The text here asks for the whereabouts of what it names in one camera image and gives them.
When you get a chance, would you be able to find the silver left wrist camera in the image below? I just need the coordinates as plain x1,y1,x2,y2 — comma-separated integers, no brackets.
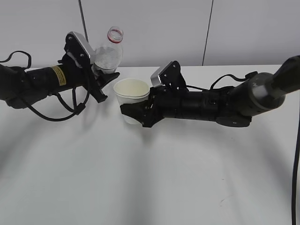
64,31,96,68

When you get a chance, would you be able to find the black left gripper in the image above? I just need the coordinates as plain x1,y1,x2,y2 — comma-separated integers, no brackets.
57,53,120,103

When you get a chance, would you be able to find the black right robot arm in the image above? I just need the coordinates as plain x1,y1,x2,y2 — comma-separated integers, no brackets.
120,56,300,128

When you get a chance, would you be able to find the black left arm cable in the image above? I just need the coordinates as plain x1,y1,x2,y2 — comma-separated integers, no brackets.
0,50,91,122

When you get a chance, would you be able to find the black hanging cable right edge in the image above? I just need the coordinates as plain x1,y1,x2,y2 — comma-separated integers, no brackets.
290,120,300,225

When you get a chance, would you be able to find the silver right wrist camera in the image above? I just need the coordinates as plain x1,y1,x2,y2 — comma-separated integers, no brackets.
150,60,187,91

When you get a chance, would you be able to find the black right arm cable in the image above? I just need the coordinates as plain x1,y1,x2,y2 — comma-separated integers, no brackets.
186,74,253,91

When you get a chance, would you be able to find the clear red-label water bottle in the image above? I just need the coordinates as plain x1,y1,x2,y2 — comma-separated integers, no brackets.
92,26,123,74

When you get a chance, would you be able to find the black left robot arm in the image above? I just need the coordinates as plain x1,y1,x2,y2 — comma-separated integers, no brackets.
0,55,120,109

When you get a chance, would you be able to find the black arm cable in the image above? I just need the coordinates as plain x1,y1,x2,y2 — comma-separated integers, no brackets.
0,50,91,122
186,74,253,91

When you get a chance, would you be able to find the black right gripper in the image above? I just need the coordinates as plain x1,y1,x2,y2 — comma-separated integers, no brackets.
120,86,188,128

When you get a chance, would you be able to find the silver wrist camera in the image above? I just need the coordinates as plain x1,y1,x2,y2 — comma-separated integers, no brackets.
150,60,187,91
64,31,96,68

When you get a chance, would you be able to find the white paper cup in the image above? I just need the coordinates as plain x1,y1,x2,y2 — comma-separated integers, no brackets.
112,78,150,125

